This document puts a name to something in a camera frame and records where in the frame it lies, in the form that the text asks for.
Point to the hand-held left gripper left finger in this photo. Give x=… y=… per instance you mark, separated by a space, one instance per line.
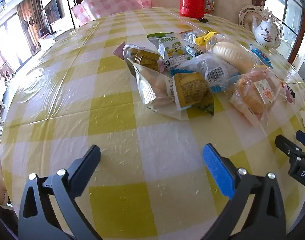
x=90 y=162

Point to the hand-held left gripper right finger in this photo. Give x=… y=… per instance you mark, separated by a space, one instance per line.
x=216 y=167

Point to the clear bag with brown pastry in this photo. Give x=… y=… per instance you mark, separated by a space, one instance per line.
x=257 y=92

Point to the olive green cracker packet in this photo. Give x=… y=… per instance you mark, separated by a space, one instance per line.
x=192 y=90

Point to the blue patterned snack packet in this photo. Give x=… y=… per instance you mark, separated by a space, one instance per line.
x=261 y=55

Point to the white blue bread packet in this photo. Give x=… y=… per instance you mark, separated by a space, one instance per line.
x=212 y=70

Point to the clear bag with white bun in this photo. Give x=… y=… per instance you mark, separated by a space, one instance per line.
x=232 y=52

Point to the green white ginkgo snack packet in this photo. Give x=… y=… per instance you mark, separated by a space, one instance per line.
x=171 y=48

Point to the pink cow print packet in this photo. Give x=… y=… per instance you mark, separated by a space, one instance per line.
x=288 y=92

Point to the yellow checkered tablecloth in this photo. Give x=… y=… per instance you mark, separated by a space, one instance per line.
x=92 y=100

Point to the beige white snack packet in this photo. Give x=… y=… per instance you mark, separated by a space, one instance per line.
x=152 y=85

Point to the white floral teapot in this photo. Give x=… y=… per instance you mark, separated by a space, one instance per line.
x=266 y=33

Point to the pink snack packet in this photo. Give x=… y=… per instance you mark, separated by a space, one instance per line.
x=118 y=50

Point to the yellow snack packet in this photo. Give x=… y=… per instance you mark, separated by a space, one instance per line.
x=205 y=38

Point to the white television cabinet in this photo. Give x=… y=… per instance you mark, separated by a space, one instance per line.
x=55 y=36

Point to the white ornate chair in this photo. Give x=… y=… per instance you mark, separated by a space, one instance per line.
x=247 y=15

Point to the white packet with green edge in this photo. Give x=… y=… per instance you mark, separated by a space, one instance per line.
x=156 y=36

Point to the small black wrapper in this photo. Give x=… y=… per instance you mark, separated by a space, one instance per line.
x=203 y=19

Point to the brown patterned curtain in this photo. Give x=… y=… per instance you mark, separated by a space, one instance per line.
x=30 y=20

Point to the flat screen television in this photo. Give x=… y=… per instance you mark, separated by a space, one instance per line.
x=52 y=11

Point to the pink checkered cloth cover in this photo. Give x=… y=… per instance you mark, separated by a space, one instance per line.
x=110 y=0

